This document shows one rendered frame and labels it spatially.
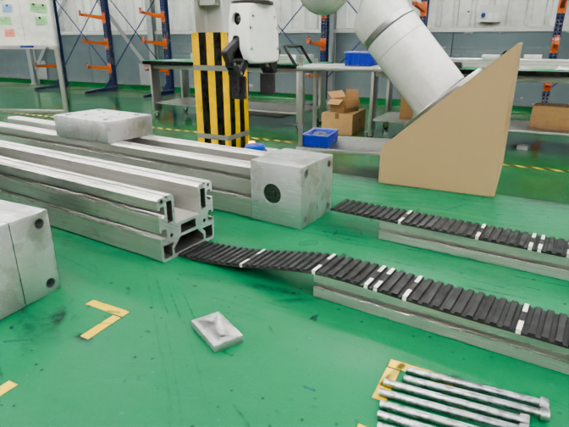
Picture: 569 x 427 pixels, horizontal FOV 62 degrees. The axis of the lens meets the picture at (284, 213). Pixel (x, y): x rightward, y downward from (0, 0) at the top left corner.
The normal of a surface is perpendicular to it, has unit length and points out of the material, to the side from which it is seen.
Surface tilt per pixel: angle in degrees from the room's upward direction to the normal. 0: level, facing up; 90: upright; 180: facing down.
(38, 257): 90
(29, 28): 90
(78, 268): 0
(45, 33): 90
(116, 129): 90
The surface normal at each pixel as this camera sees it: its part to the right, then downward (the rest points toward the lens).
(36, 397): 0.00, -0.94
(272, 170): -0.53, 0.29
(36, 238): 0.90, 0.15
